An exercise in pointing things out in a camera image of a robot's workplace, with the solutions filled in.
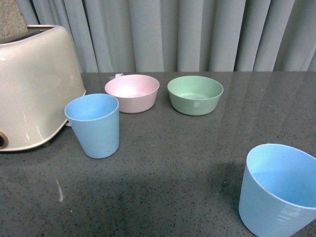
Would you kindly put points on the light blue plastic cup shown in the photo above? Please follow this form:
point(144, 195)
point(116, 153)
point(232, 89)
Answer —
point(278, 192)
point(94, 118)

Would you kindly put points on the pink plastic bowl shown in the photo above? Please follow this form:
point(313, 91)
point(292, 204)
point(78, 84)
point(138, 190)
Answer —
point(135, 93)

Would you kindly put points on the slice of toast bread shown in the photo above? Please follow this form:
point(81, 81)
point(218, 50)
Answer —
point(12, 22)

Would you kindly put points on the grey pleated curtain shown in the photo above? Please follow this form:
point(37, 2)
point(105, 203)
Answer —
point(184, 35)

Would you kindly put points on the green plastic bowl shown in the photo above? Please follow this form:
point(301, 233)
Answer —
point(194, 95)

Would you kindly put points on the cream white toaster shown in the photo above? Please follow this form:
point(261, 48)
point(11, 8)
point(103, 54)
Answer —
point(39, 76)

